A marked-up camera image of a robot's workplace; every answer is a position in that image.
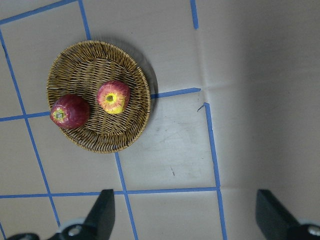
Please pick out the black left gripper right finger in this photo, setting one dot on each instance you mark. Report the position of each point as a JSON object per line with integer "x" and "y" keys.
{"x": 277, "y": 223}

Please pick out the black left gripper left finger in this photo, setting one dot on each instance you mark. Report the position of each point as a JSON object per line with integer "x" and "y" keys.
{"x": 98, "y": 224}

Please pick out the red yellow apple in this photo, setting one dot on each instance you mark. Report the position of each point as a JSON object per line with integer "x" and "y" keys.
{"x": 113, "y": 97}

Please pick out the dark red apple in basket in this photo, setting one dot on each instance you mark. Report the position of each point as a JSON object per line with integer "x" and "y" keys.
{"x": 70, "y": 111}

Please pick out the round wicker basket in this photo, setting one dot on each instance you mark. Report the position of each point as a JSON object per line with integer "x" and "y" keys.
{"x": 81, "y": 69}

